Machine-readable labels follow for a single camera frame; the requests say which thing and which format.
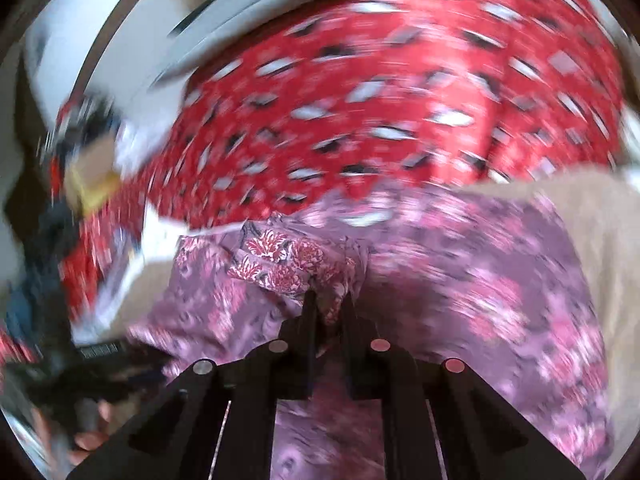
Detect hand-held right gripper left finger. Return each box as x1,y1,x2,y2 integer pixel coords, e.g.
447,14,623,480
65,290,318,480

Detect white cloth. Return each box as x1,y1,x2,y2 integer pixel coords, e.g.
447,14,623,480
127,205,241,281

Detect cardboard box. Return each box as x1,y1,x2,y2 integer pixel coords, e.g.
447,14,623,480
65,135,123,216

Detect red black clothes pile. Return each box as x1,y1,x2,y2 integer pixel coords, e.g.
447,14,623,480
45,95,126,161

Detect dark blue clothes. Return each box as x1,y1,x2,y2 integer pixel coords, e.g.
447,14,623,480
5,200,86,341

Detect person's left hand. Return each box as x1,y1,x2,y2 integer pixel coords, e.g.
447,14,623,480
65,400,131,466

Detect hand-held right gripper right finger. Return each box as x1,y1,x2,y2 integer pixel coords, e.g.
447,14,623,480
341,296,587,480

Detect red penguin print blanket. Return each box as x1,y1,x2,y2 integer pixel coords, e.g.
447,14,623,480
55,0,631,321

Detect purple floral garment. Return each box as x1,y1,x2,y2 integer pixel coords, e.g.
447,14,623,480
125,185,616,480

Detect grey pillow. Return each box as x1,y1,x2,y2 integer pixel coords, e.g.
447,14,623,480
165,0,406,78

